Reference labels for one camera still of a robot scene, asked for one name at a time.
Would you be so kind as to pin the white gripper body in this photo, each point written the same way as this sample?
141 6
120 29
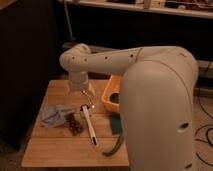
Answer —
79 81

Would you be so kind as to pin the grey cloth towel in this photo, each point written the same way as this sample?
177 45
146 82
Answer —
55 115

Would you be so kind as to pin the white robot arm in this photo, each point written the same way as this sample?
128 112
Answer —
155 100

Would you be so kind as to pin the yellow plastic tray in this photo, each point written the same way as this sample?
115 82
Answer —
112 86

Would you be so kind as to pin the dark round cup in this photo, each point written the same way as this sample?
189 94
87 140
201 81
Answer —
114 98

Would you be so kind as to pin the dark grape bunch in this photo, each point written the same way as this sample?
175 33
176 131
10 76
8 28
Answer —
74 125

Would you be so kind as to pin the wooden board table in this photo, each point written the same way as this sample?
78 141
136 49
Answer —
57 147

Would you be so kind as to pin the green sponge piece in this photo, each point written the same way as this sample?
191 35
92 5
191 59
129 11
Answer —
115 124

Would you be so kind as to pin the green chili pepper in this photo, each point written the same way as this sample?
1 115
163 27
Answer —
116 147

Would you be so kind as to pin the upper wooden shelf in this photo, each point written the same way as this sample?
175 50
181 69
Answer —
153 6

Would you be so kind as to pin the white handled brush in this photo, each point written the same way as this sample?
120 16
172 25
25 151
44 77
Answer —
84 109

